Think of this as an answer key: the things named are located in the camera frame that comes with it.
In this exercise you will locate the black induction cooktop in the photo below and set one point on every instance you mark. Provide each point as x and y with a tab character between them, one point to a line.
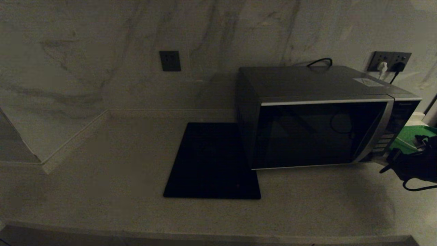
211	160

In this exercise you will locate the black single wall socket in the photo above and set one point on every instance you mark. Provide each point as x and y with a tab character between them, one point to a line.
170	60

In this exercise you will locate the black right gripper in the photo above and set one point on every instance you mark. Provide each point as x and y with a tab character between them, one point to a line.
414	164

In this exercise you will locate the black double wall socket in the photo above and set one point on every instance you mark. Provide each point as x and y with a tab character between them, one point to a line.
389	57

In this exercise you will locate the dark glass microwave door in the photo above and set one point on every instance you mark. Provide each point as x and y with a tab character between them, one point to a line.
307	136

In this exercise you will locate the white plug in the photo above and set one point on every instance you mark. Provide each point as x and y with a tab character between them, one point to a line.
382	68

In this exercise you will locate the silver microwave oven body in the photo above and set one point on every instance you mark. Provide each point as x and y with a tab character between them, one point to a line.
307	82

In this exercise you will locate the green plastic tray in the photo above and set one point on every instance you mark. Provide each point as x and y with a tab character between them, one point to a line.
409	135

